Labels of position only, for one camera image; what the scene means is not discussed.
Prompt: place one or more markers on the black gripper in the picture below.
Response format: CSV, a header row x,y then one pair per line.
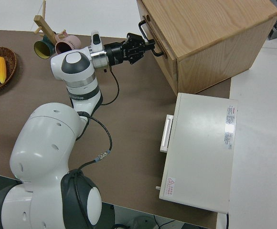
x,y
118,53

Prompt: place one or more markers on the wooden drawer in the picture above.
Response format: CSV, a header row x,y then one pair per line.
x,y
162,64

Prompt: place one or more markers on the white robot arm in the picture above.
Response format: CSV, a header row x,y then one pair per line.
x,y
47,148

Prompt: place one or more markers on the pink mug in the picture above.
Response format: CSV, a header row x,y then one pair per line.
x,y
68,45

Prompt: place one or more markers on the brown table mat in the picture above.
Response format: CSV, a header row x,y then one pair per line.
x,y
133,124

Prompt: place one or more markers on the light wooden cabinet box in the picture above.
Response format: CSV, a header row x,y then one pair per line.
x,y
224,35

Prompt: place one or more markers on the wooden mug rack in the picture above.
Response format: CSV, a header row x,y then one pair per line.
x,y
46,27

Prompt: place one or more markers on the green mug yellow inside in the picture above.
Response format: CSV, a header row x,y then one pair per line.
x,y
41,48

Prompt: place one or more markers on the white countertop oven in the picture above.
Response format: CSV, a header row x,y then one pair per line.
x,y
200,152

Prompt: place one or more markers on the brown wicker basket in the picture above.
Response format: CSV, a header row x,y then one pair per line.
x,y
10,59

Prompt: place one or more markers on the yellow corn cob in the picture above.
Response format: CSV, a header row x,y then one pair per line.
x,y
0,70

